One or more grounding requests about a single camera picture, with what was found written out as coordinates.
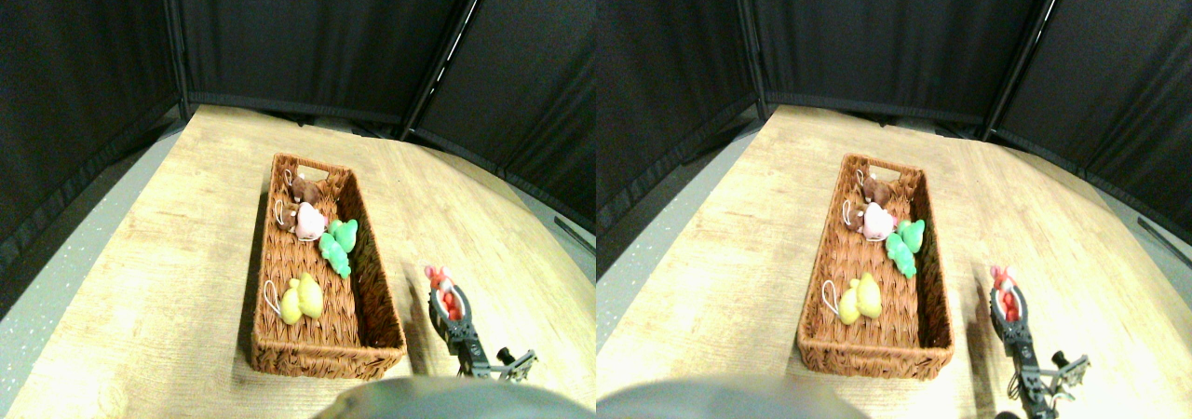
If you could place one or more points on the green toy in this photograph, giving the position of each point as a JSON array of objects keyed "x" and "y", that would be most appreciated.
[
  {"x": 914, "y": 235},
  {"x": 903, "y": 258},
  {"x": 335, "y": 256},
  {"x": 346, "y": 235}
]

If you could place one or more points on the pink toy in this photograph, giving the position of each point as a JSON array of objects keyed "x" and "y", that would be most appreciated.
[
  {"x": 880, "y": 222},
  {"x": 312, "y": 222}
]

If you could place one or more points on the black curtain stand pole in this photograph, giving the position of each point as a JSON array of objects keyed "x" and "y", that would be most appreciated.
[
  {"x": 751, "y": 47},
  {"x": 177, "y": 47},
  {"x": 1024, "y": 58},
  {"x": 447, "y": 58}
]

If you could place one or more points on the black curtain stand foot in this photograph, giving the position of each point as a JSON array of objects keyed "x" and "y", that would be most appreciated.
[
  {"x": 577, "y": 236},
  {"x": 1164, "y": 242}
]

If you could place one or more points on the brown wicker basket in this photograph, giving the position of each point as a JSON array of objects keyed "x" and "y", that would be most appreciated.
[
  {"x": 298, "y": 344},
  {"x": 847, "y": 344}
]

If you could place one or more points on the red toy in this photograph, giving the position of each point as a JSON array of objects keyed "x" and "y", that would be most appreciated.
[
  {"x": 1010, "y": 305},
  {"x": 452, "y": 305}
]

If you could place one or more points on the brown monkey toy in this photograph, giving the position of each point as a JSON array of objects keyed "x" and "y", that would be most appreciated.
[
  {"x": 290, "y": 221},
  {"x": 305, "y": 191},
  {"x": 876, "y": 191},
  {"x": 859, "y": 222}
]

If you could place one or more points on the yellow toy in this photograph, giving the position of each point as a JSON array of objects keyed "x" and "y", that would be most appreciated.
[
  {"x": 866, "y": 300},
  {"x": 305, "y": 300}
]

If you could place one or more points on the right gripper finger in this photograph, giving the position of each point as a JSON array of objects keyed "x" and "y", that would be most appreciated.
[
  {"x": 467, "y": 317},
  {"x": 436, "y": 312},
  {"x": 998, "y": 313},
  {"x": 1027, "y": 317}
]

